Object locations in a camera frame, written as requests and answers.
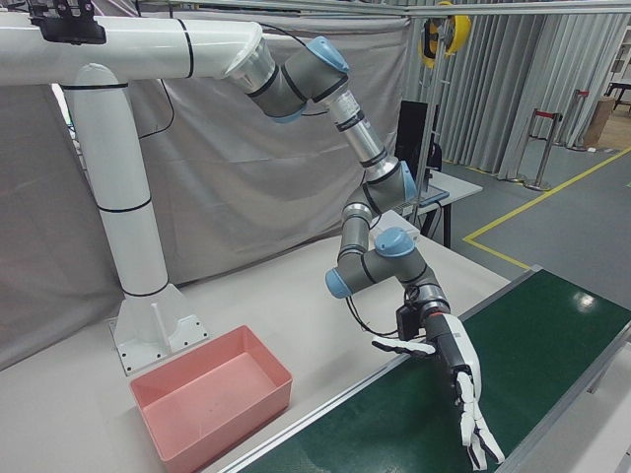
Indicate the grey pleated curtain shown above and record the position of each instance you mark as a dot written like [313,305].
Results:
[493,98]

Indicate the white side desk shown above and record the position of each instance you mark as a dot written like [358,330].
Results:
[453,184]

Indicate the black monitor on side desk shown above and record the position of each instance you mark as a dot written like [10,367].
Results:
[411,133]

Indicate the green conveyor belt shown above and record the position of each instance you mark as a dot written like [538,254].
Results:
[517,345]

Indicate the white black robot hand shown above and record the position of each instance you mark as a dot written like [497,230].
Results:
[461,355]

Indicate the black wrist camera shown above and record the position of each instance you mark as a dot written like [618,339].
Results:
[409,322]

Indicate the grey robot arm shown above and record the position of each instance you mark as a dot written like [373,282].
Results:
[389,261]

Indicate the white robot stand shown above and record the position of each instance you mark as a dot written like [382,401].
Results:
[123,197]

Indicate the pink plastic basket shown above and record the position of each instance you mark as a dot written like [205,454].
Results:
[162,394]

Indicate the cardboard box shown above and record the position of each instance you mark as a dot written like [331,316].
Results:
[599,120]

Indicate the silver stanchion post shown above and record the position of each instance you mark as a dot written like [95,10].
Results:
[581,123]
[526,148]
[543,153]

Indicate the grey cloth backdrop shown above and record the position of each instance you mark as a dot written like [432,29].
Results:
[246,172]

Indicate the small white box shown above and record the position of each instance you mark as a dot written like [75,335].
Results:
[401,222]

